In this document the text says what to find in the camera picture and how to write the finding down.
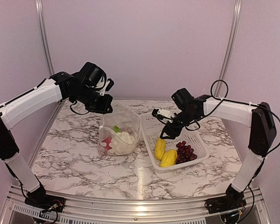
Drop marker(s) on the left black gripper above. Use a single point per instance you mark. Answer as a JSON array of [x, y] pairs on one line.
[[103, 107]]

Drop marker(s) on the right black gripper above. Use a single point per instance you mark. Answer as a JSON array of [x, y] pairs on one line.
[[169, 129]]

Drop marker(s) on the yellow corn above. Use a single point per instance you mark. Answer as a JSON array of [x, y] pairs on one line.
[[169, 158], [159, 150]]

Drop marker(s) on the white plastic basket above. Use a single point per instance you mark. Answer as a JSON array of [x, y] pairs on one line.
[[151, 129]]

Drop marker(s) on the clear dotted zip bag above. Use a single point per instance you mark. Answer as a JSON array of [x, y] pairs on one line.
[[123, 117]]

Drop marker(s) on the white cauliflower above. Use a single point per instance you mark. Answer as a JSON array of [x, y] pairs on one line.
[[122, 142]]

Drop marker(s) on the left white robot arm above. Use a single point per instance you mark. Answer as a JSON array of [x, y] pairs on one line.
[[88, 86]]

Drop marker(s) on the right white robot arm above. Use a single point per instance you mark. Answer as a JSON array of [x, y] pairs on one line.
[[258, 117]]

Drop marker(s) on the purple grape bunch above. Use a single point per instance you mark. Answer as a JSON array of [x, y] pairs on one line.
[[185, 153]]

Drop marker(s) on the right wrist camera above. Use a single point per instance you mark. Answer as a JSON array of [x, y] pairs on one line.
[[164, 116]]

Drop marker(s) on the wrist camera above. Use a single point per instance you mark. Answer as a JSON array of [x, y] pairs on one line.
[[107, 86], [164, 116]]

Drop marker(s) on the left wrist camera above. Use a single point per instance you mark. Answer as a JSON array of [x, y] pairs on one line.
[[107, 86]]

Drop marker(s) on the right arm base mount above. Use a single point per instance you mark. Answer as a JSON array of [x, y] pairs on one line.
[[230, 201]]

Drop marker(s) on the front aluminium rail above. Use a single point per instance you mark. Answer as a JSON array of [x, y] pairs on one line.
[[91, 210]]

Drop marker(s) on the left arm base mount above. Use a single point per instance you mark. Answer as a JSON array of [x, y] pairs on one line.
[[40, 199]]

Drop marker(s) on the left aluminium frame post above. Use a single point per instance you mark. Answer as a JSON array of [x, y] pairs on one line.
[[43, 34]]

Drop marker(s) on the aluminium frame post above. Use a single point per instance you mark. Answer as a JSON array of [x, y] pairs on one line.
[[43, 34], [232, 38]]

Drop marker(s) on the right aluminium frame post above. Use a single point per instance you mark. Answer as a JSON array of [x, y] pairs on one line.
[[232, 38]]

